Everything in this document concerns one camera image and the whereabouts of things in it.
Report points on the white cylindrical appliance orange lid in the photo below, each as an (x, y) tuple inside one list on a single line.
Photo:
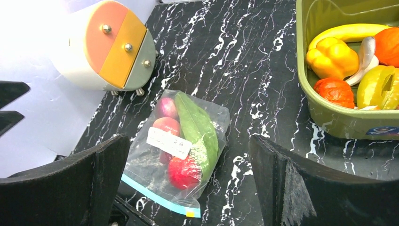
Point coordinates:
[(104, 47)]

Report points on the small orange toy pumpkin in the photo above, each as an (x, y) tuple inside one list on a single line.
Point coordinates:
[(335, 91)]

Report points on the olive green plastic bin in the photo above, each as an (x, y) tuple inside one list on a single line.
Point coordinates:
[(316, 16)]

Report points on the red toy apple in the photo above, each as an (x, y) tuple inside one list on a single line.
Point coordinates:
[(184, 173)]

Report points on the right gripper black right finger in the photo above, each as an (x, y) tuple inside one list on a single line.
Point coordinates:
[(296, 191)]

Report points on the pink toy peach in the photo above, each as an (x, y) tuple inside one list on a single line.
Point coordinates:
[(168, 124)]

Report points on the yellow green toy fruit slice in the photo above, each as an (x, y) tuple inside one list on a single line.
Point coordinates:
[(379, 87)]

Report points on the green toy leaf vegetable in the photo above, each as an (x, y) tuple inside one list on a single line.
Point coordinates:
[(198, 129)]

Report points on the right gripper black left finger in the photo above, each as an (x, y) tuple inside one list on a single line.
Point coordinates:
[(77, 190)]

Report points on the purple toy onion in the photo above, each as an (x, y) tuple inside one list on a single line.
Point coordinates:
[(166, 108)]

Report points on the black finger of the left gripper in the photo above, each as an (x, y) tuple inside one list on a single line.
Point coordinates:
[(11, 90), (8, 119)]

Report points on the white toy mushroom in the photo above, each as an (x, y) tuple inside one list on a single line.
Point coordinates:
[(367, 60)]

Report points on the orange toy tangerine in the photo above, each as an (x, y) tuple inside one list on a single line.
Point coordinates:
[(387, 46)]

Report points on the clear zip top bag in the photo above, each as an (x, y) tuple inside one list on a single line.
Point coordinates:
[(146, 168)]

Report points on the yellow toy banana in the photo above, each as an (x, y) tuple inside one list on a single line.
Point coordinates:
[(349, 33)]

